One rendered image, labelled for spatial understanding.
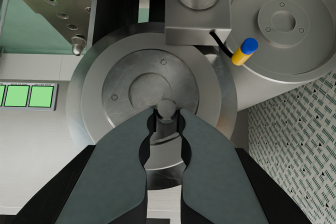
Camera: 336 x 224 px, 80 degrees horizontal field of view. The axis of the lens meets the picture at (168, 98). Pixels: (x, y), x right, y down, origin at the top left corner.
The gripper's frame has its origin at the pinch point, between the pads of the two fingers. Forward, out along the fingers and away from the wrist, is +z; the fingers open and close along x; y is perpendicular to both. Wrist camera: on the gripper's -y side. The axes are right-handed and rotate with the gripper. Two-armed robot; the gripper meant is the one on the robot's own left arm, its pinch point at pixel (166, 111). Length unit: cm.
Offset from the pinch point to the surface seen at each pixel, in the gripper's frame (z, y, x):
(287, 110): 12.8, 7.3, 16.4
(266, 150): 14.3, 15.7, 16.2
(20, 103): 32, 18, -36
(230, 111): 3.7, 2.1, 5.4
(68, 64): 275, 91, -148
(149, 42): 6.5, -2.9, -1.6
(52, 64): 275, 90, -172
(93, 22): 9.4, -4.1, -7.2
